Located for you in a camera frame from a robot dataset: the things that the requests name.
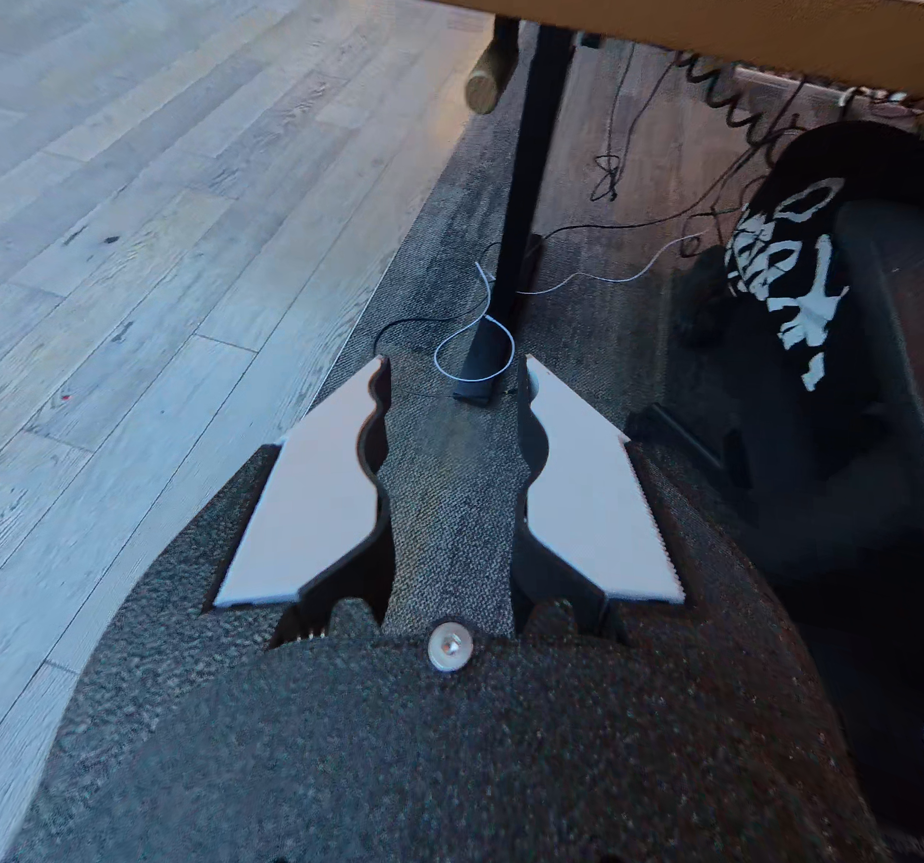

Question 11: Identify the wooden dowel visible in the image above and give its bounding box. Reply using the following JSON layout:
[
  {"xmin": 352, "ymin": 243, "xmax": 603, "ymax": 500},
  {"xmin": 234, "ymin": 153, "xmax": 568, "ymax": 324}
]
[{"xmin": 465, "ymin": 19, "xmax": 522, "ymax": 115}]

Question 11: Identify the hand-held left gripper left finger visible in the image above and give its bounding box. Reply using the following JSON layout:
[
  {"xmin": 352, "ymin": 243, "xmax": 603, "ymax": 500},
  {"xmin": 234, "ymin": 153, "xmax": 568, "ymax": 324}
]
[{"xmin": 214, "ymin": 354, "xmax": 396, "ymax": 624}]

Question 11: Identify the black desk leg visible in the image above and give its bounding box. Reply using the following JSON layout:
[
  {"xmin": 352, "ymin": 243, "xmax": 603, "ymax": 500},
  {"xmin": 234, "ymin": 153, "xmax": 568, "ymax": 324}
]
[{"xmin": 453, "ymin": 15, "xmax": 578, "ymax": 406}]

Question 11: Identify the white thin cable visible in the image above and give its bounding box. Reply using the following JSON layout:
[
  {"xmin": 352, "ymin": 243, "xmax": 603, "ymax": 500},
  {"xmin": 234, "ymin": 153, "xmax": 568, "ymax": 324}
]
[{"xmin": 433, "ymin": 228, "xmax": 712, "ymax": 382}]

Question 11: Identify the coiled black cable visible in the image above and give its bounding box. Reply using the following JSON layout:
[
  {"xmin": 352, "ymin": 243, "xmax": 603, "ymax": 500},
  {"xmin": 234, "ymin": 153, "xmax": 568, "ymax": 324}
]
[{"xmin": 671, "ymin": 51, "xmax": 804, "ymax": 151}]

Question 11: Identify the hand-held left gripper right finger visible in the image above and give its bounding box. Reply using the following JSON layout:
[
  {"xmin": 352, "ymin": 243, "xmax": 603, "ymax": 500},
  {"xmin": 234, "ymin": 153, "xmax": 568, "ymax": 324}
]
[{"xmin": 513, "ymin": 354, "xmax": 687, "ymax": 635}]

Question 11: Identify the person's printed black trouser leg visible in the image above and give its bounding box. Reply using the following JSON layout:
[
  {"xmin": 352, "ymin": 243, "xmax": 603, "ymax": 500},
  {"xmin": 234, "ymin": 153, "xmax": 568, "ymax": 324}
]
[{"xmin": 724, "ymin": 120, "xmax": 924, "ymax": 395}]

